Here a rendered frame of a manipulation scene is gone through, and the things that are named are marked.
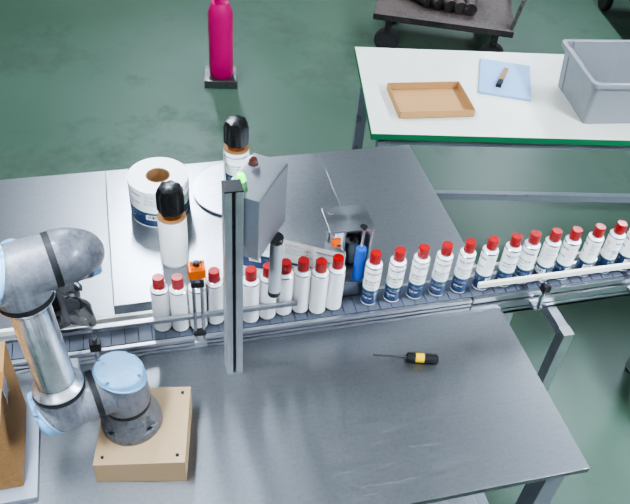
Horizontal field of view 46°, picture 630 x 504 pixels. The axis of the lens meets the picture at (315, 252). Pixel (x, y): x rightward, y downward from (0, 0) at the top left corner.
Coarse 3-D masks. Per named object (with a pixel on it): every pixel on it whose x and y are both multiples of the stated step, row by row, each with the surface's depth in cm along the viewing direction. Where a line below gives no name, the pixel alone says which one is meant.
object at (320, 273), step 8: (320, 264) 213; (312, 272) 217; (320, 272) 215; (328, 272) 217; (312, 280) 218; (320, 280) 216; (328, 280) 219; (312, 288) 220; (320, 288) 218; (312, 296) 222; (320, 296) 221; (312, 304) 224; (320, 304) 223; (312, 312) 226; (320, 312) 226
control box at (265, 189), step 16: (272, 160) 182; (256, 176) 177; (272, 176) 178; (256, 192) 173; (272, 192) 177; (256, 208) 172; (272, 208) 181; (256, 224) 175; (272, 224) 185; (256, 240) 179; (256, 256) 182
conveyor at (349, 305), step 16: (448, 288) 239; (352, 304) 231; (384, 304) 232; (400, 304) 232; (416, 304) 233; (272, 320) 224; (288, 320) 224; (64, 336) 214; (80, 336) 214; (112, 336) 215; (128, 336) 215; (144, 336) 216; (160, 336) 216; (176, 336) 216; (16, 352) 208
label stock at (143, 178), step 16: (144, 160) 252; (160, 160) 253; (176, 160) 254; (128, 176) 246; (144, 176) 246; (160, 176) 252; (176, 176) 247; (144, 192) 240; (144, 208) 245; (144, 224) 250
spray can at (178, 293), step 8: (176, 280) 204; (176, 288) 206; (184, 288) 208; (176, 296) 207; (184, 296) 208; (176, 304) 209; (184, 304) 210; (176, 312) 212; (184, 312) 212; (176, 328) 217; (184, 328) 217
